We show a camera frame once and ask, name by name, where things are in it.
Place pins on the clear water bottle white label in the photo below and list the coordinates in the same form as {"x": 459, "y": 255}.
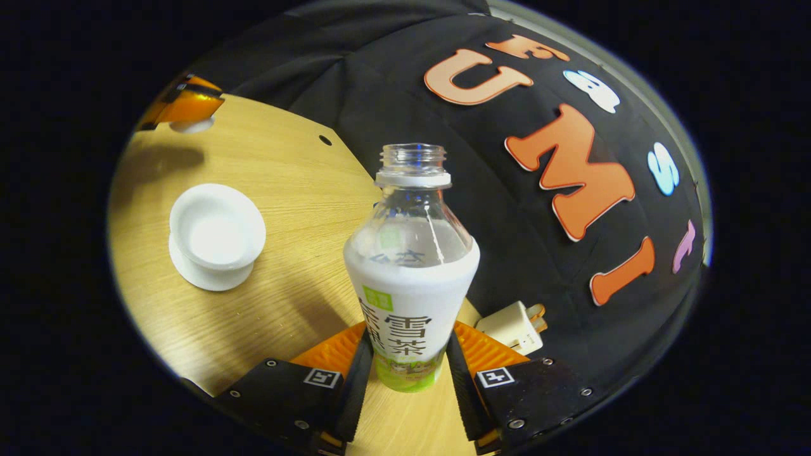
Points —
{"x": 412, "y": 285}

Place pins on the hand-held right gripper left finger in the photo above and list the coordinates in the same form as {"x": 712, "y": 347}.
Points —
{"x": 355, "y": 396}

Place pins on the white saucer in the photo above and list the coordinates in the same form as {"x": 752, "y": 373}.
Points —
{"x": 212, "y": 280}

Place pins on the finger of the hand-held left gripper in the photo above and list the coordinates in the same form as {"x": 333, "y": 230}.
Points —
{"x": 196, "y": 90}
{"x": 187, "y": 109}

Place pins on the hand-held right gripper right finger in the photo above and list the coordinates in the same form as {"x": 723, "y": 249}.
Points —
{"x": 459, "y": 396}

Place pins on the white toaster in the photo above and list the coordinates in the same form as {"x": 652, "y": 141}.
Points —
{"x": 507, "y": 329}

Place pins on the black backdrop cloth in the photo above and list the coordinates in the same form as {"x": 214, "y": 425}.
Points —
{"x": 507, "y": 253}

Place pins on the toasted bread slice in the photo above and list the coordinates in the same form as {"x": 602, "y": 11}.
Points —
{"x": 537, "y": 310}
{"x": 540, "y": 325}

